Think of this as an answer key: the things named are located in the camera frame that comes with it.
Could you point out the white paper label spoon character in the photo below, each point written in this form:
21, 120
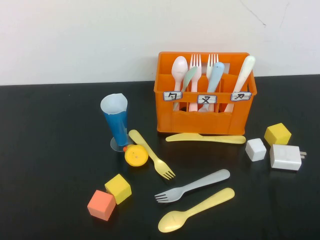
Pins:
173, 96

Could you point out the yellow plastic knife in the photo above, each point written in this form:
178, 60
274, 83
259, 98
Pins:
212, 138

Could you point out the orange foam cube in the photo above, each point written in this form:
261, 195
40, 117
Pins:
100, 205

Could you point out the blue cup with white paper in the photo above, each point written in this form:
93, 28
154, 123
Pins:
116, 122

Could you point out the white paper label knife character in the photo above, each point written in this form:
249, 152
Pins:
240, 96

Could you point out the pale pink plastic fork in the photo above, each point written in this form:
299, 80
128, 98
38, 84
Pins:
193, 106

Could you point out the yellow plastic fork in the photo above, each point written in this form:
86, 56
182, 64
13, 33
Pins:
143, 145

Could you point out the pale pink plastic spoon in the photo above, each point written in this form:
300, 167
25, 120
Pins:
179, 65

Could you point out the white foam cube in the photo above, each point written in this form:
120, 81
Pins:
255, 150

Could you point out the cream white plastic fork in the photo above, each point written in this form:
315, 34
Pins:
210, 68

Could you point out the white charger plug adapter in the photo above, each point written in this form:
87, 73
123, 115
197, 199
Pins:
285, 157

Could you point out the yellow round duck toy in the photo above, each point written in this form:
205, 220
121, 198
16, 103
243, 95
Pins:
136, 157

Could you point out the white plastic knife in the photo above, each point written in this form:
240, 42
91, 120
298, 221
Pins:
243, 72

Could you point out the yellow foam cube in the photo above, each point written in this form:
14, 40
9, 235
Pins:
277, 135
120, 187

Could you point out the orange plastic cutlery holder crate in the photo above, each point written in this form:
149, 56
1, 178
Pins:
237, 120

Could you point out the grey plastic fork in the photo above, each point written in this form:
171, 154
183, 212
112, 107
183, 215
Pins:
200, 182

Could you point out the white paper label fork character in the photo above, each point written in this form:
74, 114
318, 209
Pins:
207, 99

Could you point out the yellow plastic spoon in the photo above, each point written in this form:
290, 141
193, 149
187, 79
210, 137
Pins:
172, 222

